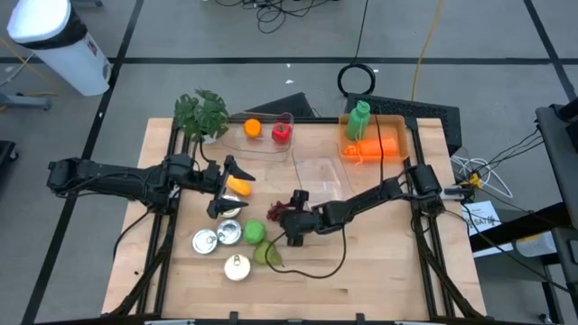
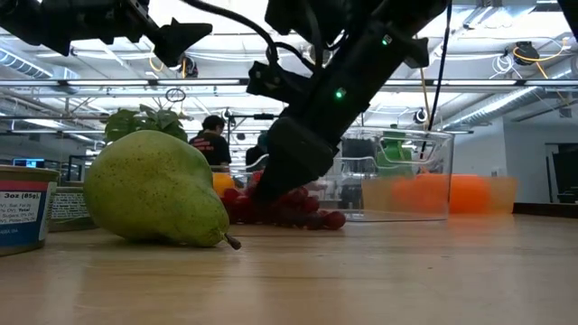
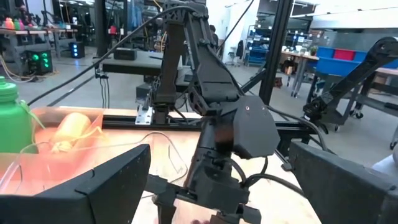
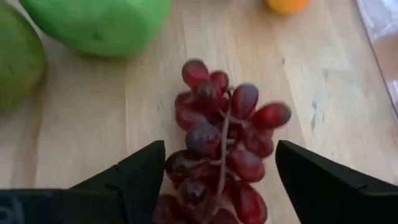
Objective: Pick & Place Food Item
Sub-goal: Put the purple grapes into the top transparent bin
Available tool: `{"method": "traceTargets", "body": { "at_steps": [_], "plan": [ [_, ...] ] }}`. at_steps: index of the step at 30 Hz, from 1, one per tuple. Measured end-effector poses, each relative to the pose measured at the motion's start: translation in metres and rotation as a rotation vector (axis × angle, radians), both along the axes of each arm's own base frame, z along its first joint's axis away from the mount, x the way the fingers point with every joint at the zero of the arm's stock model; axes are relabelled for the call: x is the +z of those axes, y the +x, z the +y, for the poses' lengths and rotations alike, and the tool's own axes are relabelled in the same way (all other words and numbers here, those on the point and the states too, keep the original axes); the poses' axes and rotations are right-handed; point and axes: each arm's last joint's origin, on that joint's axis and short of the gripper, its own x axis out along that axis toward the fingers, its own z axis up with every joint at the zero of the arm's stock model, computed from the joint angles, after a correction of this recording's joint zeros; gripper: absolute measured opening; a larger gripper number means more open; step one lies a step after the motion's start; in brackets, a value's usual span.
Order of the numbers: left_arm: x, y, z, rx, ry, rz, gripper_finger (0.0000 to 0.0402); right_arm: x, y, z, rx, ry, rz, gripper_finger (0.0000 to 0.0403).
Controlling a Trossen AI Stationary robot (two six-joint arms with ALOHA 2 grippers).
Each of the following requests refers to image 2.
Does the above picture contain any orange translucent plastic bin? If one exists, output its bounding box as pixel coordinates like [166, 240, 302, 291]
[360, 173, 518, 216]

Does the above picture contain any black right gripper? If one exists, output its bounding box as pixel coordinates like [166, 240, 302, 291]
[246, 49, 385, 204]

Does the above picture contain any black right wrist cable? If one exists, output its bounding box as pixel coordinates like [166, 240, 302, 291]
[180, 0, 317, 73]

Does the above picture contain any black hanging cable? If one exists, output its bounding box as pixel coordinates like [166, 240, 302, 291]
[419, 0, 453, 160]

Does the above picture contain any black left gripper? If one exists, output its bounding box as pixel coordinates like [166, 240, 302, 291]
[101, 0, 214, 69]

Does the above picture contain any green potted plant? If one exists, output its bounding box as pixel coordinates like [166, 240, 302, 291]
[104, 104, 189, 144]

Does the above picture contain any person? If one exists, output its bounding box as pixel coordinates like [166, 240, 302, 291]
[245, 130, 272, 169]
[188, 114, 233, 173]

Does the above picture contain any green label tin can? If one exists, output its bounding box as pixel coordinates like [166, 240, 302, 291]
[48, 185, 98, 234]

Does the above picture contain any green pear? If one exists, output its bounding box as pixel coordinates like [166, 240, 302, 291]
[83, 129, 243, 251]

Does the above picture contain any green plastic bottle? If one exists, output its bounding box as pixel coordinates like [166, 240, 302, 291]
[376, 124, 415, 178]

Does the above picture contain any silver ventilation duct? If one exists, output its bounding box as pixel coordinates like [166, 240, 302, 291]
[444, 85, 541, 132]

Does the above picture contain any orange fruit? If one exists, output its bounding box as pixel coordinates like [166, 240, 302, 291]
[211, 172, 237, 199]

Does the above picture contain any long ceiling light strip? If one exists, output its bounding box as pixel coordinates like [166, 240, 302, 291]
[0, 79, 578, 88]

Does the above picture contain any yellow hanging cable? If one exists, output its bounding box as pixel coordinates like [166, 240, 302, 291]
[417, 66, 434, 133]

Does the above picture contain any orange plastic bottle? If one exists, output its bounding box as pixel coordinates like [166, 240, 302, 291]
[390, 172, 493, 215]

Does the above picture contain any blue label tin can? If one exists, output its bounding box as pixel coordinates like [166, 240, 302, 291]
[0, 164, 61, 257]

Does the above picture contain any red grape bunch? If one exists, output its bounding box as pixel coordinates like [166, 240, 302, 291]
[219, 170, 348, 232]

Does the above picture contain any computer monitor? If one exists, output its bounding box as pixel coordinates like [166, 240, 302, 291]
[12, 157, 46, 170]

